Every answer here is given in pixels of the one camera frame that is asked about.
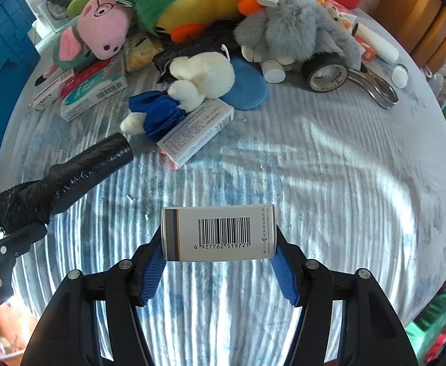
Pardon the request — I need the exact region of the white printed box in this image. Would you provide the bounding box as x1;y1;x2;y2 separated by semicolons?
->
38;0;94;33

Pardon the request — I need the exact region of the white cylindrical bottle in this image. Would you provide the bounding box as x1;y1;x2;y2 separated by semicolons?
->
352;23;398;62

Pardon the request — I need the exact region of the pink pig plush teal shirt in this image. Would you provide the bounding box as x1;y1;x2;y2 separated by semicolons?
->
42;0;132;81

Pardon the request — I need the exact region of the green plastic bag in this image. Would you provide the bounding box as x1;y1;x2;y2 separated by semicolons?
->
406;286;446;364

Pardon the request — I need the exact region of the grey furry plush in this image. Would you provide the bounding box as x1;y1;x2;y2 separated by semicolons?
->
234;0;363;84

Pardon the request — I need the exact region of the white rabbit plush blue dress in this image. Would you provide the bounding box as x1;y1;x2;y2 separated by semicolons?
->
121;51;236;142

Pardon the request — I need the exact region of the black tape roll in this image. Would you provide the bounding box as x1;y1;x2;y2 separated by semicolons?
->
301;51;349;93

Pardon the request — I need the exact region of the yellow patterned tissue pack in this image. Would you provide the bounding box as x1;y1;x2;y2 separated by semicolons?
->
124;32;165;73

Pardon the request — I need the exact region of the white barcode medicine box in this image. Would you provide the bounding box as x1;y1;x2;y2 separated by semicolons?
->
161;204;277;263

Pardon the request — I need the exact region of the small red packet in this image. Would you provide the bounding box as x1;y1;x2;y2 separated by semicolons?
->
359;42;378;62

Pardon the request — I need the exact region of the blue round pad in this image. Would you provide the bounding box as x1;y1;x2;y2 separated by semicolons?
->
227;57;269;110

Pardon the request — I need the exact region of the yellow duck plush green hood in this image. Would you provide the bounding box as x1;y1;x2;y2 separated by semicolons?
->
115;0;270;43

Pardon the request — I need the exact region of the white flat carton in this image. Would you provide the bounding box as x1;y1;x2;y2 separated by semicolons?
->
31;70;74;112

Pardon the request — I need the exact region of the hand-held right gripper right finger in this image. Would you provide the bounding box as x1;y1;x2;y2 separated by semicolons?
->
270;226;416;366

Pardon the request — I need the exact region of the small white bottle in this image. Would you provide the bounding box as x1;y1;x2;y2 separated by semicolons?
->
391;64;409;88

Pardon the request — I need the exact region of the black plastic bag roll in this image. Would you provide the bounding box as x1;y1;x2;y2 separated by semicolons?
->
0;133;134;233

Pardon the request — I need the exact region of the white teal red box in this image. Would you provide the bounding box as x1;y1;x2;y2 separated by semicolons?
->
60;61;128;123

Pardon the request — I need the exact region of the striped blue white tablecloth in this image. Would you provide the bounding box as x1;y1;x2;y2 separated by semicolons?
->
0;8;446;366

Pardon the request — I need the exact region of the blue storage container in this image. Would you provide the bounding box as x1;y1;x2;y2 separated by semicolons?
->
0;0;42;130

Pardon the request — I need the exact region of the silver metal clip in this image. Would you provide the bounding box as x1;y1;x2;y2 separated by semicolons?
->
347;65;400;110

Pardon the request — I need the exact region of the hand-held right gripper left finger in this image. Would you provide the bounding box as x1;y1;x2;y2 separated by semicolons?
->
20;226;166;366

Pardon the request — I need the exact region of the white text medicine box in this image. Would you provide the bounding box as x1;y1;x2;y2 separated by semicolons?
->
157;98;235;170

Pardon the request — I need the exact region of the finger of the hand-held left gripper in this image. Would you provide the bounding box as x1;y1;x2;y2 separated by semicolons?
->
0;223;49;323

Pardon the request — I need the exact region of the black cloth pouch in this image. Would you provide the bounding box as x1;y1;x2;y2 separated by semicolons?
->
152;23;246;82

